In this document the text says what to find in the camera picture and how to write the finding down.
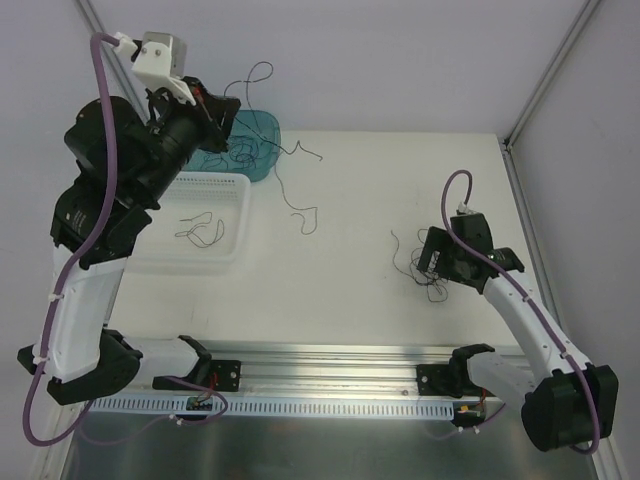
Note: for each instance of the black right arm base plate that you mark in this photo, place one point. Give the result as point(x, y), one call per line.
point(445, 380)

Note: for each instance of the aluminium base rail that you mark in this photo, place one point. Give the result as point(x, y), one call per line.
point(329, 371)

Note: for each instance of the white slotted cable duct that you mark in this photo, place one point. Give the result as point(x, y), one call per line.
point(190, 405)

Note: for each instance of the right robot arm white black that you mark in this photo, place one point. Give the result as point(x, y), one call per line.
point(564, 400)

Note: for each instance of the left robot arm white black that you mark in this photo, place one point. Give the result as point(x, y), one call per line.
point(126, 164)

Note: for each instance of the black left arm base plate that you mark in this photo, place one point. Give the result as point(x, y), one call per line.
point(218, 375)

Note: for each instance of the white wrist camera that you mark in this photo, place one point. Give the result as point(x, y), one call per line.
point(159, 62)
point(464, 209)

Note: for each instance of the aluminium frame post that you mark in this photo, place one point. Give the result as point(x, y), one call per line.
point(552, 70)
point(113, 64)

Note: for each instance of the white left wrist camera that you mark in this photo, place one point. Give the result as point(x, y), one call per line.
point(159, 62)

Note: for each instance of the left aluminium frame post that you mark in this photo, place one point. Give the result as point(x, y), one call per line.
point(113, 64)

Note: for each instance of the right aluminium frame post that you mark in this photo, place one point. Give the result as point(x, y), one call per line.
point(552, 70)

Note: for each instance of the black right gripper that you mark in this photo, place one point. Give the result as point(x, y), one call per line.
point(445, 257)

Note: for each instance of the teal translucent plastic tub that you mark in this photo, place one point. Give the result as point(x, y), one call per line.
point(253, 148)

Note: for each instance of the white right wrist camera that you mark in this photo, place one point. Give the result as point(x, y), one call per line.
point(464, 209)

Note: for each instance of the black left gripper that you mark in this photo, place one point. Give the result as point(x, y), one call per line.
point(214, 120)

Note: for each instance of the white perforated plastic basket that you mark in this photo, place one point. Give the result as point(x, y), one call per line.
point(201, 223)

